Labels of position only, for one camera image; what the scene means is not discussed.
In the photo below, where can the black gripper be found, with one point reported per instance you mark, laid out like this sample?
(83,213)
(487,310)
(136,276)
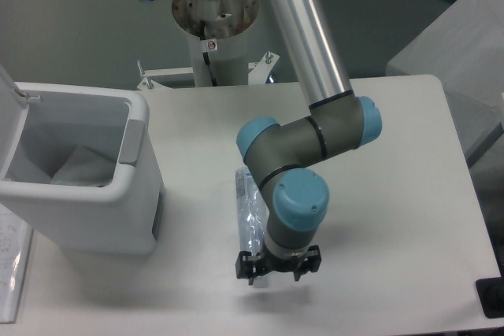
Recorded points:
(249,266)

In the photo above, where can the crushed clear plastic bottle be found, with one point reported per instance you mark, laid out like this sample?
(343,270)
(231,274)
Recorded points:
(252,212)

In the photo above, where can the clear plastic bag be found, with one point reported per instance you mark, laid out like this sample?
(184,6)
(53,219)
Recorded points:
(85,167)

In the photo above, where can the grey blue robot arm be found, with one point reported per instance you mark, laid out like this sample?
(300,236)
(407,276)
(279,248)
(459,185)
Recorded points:
(280,157)

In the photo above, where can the white open trash can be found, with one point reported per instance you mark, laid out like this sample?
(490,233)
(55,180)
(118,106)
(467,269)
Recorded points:
(41,125)

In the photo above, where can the black device table corner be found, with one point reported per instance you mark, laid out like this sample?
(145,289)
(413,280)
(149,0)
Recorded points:
(490,292)

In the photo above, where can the laminated paper sheet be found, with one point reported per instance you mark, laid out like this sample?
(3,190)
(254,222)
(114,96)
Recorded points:
(16,239)

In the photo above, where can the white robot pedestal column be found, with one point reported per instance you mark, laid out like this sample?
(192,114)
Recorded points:
(216,32)

